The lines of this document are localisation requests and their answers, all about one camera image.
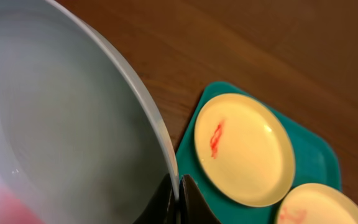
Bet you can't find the yellow plate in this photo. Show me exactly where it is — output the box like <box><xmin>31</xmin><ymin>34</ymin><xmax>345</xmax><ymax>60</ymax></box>
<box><xmin>194</xmin><ymin>93</ymin><xmax>295</xmax><ymax>207</ymax></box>
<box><xmin>275</xmin><ymin>183</ymin><xmax>358</xmax><ymax>224</ymax></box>

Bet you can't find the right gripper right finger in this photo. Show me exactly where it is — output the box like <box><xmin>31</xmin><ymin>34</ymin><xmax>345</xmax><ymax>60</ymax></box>
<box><xmin>180</xmin><ymin>174</ymin><xmax>221</xmax><ymax>224</ymax></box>

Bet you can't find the teal plastic tray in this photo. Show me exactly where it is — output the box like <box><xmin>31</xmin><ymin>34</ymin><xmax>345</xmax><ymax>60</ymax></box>
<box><xmin>176</xmin><ymin>82</ymin><xmax>342</xmax><ymax>224</ymax></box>

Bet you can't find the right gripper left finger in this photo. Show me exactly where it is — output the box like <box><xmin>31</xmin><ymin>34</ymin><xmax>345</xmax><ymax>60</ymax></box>
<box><xmin>134</xmin><ymin>174</ymin><xmax>177</xmax><ymax>224</ymax></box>

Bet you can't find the light blue plate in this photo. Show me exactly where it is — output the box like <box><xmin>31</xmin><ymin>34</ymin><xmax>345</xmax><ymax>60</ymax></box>
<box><xmin>0</xmin><ymin>1</ymin><xmax>180</xmax><ymax>223</ymax></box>

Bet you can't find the yellow plate top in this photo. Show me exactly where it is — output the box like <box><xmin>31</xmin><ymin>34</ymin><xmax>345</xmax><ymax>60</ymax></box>
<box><xmin>194</xmin><ymin>93</ymin><xmax>295</xmax><ymax>207</ymax></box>

